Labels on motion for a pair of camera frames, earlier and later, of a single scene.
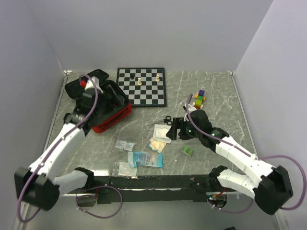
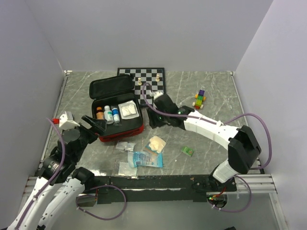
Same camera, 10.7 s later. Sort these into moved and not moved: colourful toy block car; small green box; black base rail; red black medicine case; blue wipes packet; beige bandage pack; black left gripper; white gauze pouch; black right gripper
Moved: black right gripper; white gauze pouch; red black medicine case; black left gripper
Not moved: beige bandage pack; small green box; blue wipes packet; black base rail; colourful toy block car
